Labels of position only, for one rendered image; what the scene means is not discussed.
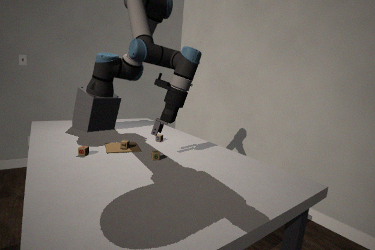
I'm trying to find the tan flat mat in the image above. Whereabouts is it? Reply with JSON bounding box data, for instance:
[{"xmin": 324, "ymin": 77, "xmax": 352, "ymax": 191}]
[{"xmin": 105, "ymin": 142, "xmax": 141, "ymax": 153}]

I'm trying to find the tan letter block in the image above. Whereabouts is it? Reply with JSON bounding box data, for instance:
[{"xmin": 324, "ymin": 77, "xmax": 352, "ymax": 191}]
[
  {"xmin": 151, "ymin": 151, "xmax": 160, "ymax": 160},
  {"xmin": 120, "ymin": 140, "xmax": 129, "ymax": 148},
  {"xmin": 156, "ymin": 134, "xmax": 163, "ymax": 141},
  {"xmin": 78, "ymin": 146, "xmax": 89, "ymax": 156}
]

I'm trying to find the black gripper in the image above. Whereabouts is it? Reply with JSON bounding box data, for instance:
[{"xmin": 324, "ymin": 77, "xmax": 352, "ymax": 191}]
[{"xmin": 151, "ymin": 73, "xmax": 193, "ymax": 136}]

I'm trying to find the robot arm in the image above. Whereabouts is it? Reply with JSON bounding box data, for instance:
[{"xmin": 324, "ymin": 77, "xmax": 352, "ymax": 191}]
[{"xmin": 87, "ymin": 0, "xmax": 201, "ymax": 97}]

